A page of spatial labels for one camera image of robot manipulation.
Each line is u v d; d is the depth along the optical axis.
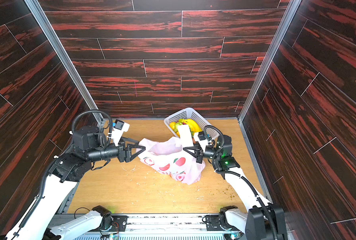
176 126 1.04
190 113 1.15
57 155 0.46
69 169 0.41
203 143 0.64
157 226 0.74
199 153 0.66
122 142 0.54
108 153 0.51
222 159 0.62
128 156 0.52
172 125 1.06
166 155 0.71
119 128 0.52
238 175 0.52
